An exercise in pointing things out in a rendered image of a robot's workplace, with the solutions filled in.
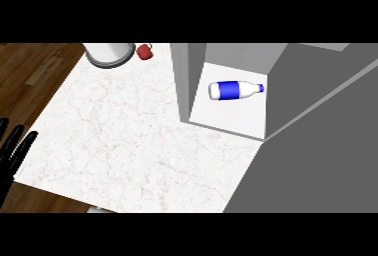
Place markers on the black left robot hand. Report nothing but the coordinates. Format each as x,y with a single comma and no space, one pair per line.
11,153

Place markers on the white blue water bottle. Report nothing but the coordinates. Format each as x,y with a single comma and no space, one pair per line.
231,90

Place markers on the grey cabinet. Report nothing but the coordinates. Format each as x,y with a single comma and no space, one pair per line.
231,83

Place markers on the white grey round pot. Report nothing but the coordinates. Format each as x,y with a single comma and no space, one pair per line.
110,53

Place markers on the red pepper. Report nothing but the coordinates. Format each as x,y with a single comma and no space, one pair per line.
145,52

